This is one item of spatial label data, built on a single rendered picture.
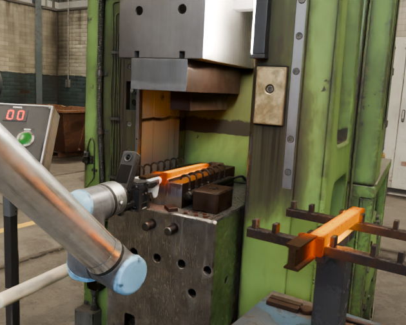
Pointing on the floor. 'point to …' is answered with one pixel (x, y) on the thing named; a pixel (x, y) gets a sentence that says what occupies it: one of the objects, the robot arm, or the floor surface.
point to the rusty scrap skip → (69, 131)
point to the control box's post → (11, 257)
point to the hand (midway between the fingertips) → (156, 177)
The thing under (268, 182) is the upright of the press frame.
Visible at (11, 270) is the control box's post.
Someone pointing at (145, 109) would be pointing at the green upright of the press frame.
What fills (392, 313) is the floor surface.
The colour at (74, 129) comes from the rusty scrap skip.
